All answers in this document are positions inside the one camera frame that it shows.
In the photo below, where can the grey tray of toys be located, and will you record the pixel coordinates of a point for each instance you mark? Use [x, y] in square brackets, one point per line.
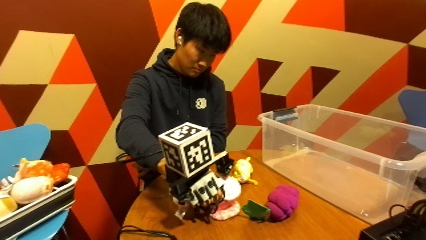
[40, 208]

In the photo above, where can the green toy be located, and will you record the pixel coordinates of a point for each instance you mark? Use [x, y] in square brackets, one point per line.
[255, 210]

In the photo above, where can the pink and white soft toy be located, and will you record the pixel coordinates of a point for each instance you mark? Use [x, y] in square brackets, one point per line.
[230, 196]

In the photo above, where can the pale yellow soft toy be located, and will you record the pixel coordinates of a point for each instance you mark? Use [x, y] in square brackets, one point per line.
[5, 205]

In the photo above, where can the white round soft toy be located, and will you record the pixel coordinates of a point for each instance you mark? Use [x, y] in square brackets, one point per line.
[30, 189]

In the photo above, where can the purple soft toy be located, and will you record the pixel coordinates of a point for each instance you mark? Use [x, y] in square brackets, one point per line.
[282, 202]

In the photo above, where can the white cube with black markers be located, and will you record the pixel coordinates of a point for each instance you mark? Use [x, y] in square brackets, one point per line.
[187, 150]

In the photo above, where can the white earbud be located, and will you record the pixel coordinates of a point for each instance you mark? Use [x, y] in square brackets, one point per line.
[179, 39]

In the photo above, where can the orange soft toy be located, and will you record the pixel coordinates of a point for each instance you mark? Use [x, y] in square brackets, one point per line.
[41, 170]

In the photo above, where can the dark label on bin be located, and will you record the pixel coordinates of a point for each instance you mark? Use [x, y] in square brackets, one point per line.
[285, 115]

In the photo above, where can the black electronic device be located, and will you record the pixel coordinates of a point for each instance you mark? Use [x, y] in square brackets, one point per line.
[394, 225]

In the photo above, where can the the person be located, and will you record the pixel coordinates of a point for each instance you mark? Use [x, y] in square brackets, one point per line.
[173, 96]

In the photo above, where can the clear plastic storage bin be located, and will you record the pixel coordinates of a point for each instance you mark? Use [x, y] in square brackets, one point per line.
[346, 160]

